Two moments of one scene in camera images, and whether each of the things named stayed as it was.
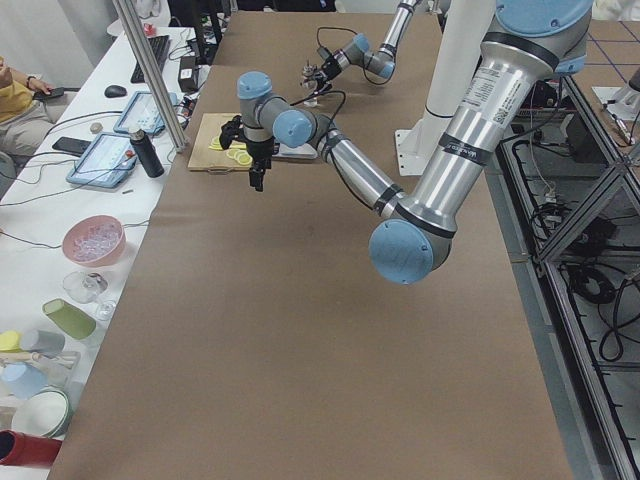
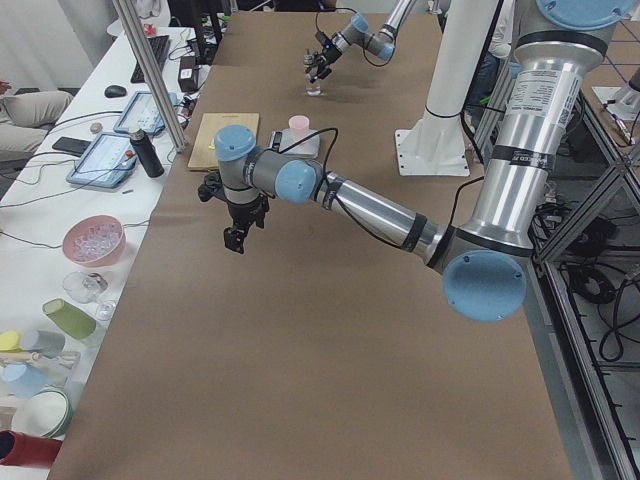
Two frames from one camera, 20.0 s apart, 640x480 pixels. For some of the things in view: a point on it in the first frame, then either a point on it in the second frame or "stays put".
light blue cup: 22,380 stays put
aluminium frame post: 159,88 stays put
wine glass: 84,288 stays put
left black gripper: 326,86 → 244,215
